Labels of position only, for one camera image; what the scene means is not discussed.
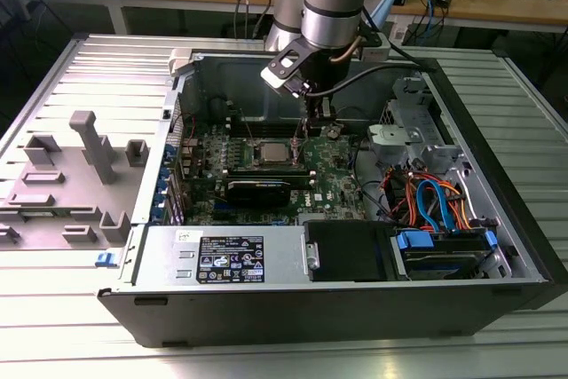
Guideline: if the silver green CPU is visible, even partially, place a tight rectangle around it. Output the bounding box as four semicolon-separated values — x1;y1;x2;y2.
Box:
259;142;289;164

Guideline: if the metal CPU socket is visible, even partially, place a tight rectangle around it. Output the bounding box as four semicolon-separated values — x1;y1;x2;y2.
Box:
250;137;308;169

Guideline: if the green motherboard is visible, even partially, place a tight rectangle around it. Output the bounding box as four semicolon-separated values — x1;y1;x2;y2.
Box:
177;119;372;227

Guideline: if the silver perforated drive cage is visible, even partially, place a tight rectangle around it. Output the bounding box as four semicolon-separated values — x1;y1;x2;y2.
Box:
367;75;447;149

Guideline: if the black graphics card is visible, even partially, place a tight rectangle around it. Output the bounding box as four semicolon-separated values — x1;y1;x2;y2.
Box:
225;178;293;209

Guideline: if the hard disk in blue carrier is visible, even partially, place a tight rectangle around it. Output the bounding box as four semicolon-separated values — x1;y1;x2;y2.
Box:
389;226;499;281

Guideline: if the black grey PC case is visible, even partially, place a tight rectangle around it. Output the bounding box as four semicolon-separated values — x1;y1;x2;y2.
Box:
96;48;568;349

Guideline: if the silver power supply unit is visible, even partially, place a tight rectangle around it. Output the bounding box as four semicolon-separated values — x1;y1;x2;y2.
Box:
117;224;308;286

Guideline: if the grey parts rack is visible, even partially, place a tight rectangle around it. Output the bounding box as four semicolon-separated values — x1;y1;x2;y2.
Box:
0;110;150;252

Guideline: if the blue plastic clip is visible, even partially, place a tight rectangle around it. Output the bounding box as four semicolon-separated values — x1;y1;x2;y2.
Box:
94;251;120;268

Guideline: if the thick black gripper cable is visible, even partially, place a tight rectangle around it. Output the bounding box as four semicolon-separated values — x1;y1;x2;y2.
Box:
304;61;440;99

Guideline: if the tan curved hose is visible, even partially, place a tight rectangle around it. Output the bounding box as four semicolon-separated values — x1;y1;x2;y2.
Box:
328;36;363;66

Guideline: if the silver wrist camera bar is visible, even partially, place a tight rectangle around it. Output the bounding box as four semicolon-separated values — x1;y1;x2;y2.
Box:
259;53;312;99

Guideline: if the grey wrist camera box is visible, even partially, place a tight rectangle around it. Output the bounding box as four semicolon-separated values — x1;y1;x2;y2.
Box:
358;34;392;61

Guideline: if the thin blue cable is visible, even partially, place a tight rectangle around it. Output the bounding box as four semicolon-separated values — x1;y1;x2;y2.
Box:
416;0;443;41

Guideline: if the twisted red black wire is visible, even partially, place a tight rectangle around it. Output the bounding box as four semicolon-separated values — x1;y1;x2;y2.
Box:
172;110;199;143

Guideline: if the grey case latch handle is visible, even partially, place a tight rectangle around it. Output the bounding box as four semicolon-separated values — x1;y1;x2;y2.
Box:
168;47;199;79

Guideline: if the blue flat cable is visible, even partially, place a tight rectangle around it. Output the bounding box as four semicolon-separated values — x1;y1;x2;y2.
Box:
414;178;452;233

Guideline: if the orange wire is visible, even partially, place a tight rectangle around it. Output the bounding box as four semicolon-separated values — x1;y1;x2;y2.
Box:
443;181;478;232

